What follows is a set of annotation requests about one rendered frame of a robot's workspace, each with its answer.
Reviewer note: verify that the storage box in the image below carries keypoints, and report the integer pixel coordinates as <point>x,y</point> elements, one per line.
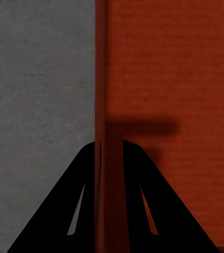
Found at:
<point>159,83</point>

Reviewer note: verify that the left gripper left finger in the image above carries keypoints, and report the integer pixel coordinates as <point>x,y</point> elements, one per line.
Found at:
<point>47,230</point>

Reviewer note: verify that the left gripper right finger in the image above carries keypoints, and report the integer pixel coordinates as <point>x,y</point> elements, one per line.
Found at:
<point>178,231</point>

